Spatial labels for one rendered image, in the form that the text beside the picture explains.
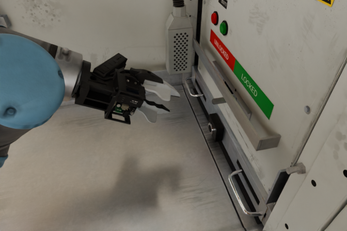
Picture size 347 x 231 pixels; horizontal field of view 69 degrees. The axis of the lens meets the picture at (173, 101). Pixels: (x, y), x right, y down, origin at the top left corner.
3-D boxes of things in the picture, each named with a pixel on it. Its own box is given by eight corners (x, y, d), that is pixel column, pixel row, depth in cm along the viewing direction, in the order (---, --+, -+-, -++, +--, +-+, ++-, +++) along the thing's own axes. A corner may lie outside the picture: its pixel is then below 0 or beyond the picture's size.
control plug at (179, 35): (168, 75, 76) (168, 19, 65) (165, 67, 80) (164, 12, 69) (193, 72, 78) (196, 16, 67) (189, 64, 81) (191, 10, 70)
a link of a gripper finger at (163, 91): (184, 110, 53) (142, 104, 49) (177, 93, 57) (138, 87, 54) (190, 98, 51) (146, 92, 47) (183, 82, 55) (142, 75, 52)
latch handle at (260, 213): (245, 220, 49) (246, 218, 48) (224, 173, 57) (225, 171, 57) (270, 214, 50) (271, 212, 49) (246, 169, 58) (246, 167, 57)
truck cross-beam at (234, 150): (267, 234, 49) (274, 219, 46) (191, 80, 90) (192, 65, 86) (290, 228, 50) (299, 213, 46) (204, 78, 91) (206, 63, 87)
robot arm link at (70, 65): (47, 77, 49) (61, 34, 45) (73, 84, 52) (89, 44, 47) (39, 105, 43) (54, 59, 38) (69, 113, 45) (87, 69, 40)
